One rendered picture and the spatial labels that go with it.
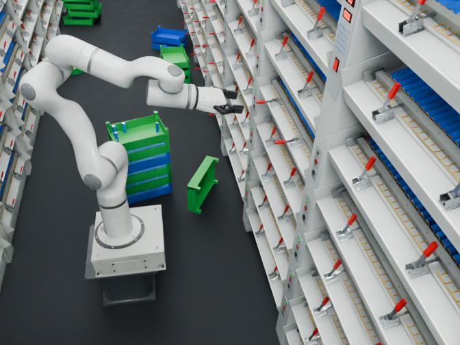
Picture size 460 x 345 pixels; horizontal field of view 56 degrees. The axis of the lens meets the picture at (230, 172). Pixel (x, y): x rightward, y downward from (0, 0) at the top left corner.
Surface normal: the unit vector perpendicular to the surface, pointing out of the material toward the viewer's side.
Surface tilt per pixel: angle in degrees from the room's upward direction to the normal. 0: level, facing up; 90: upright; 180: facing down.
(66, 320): 0
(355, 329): 19
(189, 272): 0
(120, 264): 90
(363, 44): 90
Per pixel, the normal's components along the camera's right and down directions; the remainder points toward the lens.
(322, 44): -0.29, -0.68
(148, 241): 0.00, -0.79
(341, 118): 0.20, 0.65
